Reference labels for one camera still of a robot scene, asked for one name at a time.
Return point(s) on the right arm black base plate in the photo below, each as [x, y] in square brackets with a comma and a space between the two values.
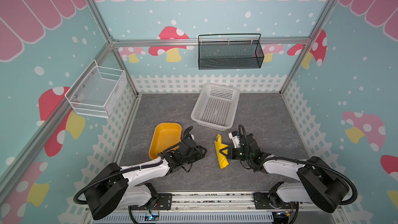
[266, 200]

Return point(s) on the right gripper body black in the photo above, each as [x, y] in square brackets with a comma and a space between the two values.
[230, 152]

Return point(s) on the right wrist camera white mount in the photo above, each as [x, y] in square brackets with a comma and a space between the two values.
[234, 136]

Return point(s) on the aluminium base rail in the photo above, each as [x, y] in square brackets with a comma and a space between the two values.
[230, 200]

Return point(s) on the white wire wall basket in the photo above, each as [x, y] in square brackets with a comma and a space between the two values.
[97, 91]

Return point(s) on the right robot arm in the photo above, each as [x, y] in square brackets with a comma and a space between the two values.
[315, 182]

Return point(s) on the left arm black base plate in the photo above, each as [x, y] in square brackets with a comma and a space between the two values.
[158, 202]

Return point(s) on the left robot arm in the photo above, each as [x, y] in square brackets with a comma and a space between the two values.
[117, 187]

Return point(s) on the white perforated plastic basket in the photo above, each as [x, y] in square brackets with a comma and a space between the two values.
[216, 107]

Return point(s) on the yellow plastic utensil tray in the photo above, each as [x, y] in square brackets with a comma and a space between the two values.
[165, 135]

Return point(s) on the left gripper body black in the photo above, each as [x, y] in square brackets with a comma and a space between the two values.
[195, 156]

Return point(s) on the black wire mesh wall basket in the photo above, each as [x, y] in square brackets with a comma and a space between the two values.
[230, 51]

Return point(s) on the white vented cable duct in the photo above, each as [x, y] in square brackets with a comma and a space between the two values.
[205, 218]

